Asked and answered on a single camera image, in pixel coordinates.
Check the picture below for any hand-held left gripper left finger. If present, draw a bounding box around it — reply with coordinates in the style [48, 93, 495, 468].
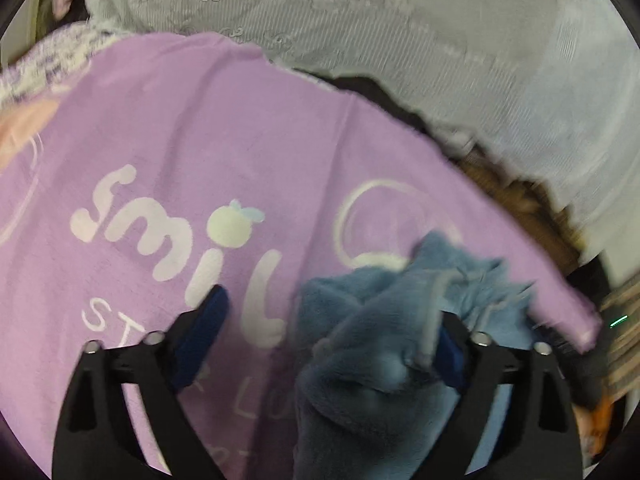
[52, 285, 231, 480]

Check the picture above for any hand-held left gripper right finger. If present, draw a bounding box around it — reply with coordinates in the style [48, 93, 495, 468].
[437, 312, 583, 480]

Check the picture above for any blue fleece jacket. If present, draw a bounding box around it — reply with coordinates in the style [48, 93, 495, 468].
[292, 230, 541, 480]

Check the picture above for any orange garment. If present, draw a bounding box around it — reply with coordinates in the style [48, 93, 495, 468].
[575, 395, 616, 461]

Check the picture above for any beige plaid cloth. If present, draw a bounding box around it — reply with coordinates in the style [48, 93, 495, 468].
[597, 280, 640, 386]

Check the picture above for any purple printed blanket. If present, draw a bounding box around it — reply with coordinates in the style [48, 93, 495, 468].
[0, 32, 603, 480]

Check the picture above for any purple floral bed sheet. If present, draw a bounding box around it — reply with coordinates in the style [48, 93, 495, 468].
[0, 25, 116, 106]

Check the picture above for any white lace cloth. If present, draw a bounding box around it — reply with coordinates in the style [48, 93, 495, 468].
[82, 0, 640, 271]

